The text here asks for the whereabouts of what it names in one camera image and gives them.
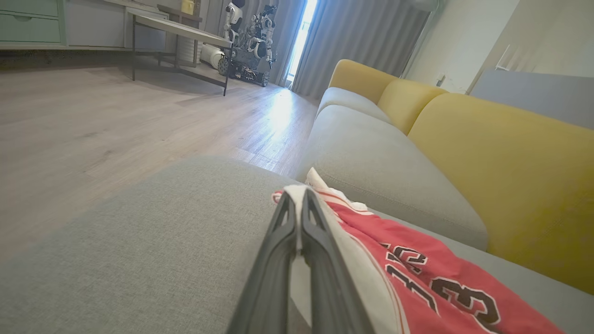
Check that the green drawer cabinet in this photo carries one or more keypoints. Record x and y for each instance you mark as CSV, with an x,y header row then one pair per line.
x,y
28,28

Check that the white sideboard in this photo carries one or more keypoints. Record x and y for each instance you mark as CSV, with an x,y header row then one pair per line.
x,y
93,23

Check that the large grey sofa seat cushion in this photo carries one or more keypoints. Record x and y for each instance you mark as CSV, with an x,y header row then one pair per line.
x,y
385,176

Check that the wall socket with plug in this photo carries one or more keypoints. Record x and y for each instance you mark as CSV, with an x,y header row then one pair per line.
x,y
441,81

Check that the large yellow sofa back cushion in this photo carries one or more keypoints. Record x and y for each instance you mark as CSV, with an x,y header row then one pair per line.
x,y
510,176

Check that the grey and yellow sofa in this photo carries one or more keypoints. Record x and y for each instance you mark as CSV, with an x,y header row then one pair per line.
x,y
139,255

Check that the grey flat panel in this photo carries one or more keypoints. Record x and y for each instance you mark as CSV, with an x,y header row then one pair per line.
x,y
533,93

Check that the wide grey curtain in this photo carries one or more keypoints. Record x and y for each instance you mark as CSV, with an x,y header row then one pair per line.
x,y
362,41

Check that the white black wheeled robot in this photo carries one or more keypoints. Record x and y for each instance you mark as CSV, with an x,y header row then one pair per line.
x,y
250,51

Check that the dark wooden side table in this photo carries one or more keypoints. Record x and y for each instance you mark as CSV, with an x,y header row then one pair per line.
x,y
178,13

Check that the white cylinder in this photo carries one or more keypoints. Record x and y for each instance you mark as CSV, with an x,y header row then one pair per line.
x,y
211,55

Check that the small yellow sofa back cushion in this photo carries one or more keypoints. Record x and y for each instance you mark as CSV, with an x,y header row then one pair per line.
x,y
403,102

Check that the white slatted rack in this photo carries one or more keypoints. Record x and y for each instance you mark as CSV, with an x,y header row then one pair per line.
x,y
503,58

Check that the red jersey black number print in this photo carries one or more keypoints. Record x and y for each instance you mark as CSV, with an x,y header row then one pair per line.
x,y
366,232

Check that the small grey sofa seat cushion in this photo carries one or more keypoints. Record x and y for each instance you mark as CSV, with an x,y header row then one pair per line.
x,y
343,99

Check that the dark metal frame table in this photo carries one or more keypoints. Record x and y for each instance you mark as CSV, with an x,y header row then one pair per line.
x,y
185,30

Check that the yellow sofa end cushion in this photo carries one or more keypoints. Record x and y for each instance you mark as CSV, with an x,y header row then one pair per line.
x,y
357,79

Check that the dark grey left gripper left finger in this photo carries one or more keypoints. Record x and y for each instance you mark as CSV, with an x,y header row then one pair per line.
x,y
271,278

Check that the yellow container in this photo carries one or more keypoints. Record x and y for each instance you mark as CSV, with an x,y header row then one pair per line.
x,y
187,6

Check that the narrow grey curtain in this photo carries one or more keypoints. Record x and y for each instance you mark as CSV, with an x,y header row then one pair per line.
x,y
285,41

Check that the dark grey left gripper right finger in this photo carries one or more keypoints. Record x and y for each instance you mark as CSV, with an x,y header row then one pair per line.
x,y
329,278

